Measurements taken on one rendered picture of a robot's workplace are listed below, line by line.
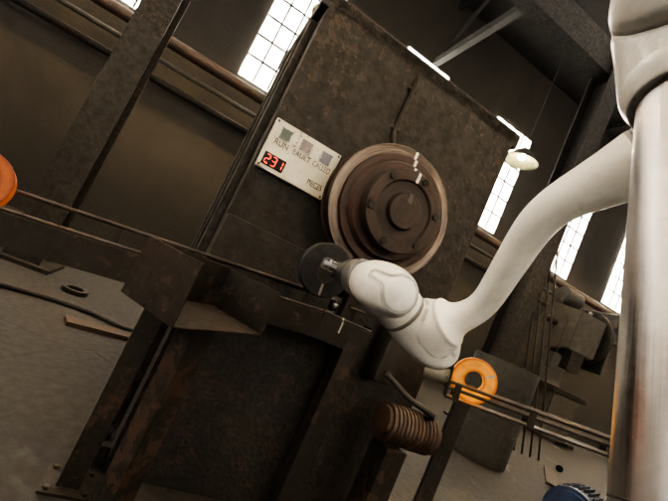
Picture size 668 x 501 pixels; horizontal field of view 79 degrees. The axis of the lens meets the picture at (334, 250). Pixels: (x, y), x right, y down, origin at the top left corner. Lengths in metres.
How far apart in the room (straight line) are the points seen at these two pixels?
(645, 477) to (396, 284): 0.49
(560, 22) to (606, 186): 5.79
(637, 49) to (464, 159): 1.32
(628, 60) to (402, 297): 0.46
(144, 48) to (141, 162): 3.60
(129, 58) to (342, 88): 2.69
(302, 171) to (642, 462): 1.26
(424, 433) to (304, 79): 1.26
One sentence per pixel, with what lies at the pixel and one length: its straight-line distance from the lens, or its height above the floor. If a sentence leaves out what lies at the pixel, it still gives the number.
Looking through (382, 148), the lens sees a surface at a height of 1.29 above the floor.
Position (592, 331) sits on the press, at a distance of 9.40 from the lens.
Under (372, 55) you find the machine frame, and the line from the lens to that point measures 1.67.
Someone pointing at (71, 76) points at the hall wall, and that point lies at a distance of 7.81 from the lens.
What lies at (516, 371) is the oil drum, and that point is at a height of 0.84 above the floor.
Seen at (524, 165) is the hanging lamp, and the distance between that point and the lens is 8.24.
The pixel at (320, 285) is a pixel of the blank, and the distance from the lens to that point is 1.11.
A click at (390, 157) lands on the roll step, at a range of 1.41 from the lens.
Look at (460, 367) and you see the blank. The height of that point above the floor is 0.73.
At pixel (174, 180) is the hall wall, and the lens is 7.37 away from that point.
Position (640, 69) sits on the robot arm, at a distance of 0.52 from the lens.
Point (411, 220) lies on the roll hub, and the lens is 1.35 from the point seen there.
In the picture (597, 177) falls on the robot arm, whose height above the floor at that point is 1.07.
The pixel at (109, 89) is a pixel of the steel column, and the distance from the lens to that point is 3.96.
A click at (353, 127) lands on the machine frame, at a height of 1.36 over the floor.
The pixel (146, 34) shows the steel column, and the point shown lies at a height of 2.09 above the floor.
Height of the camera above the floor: 0.77
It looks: 6 degrees up
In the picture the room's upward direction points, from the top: 25 degrees clockwise
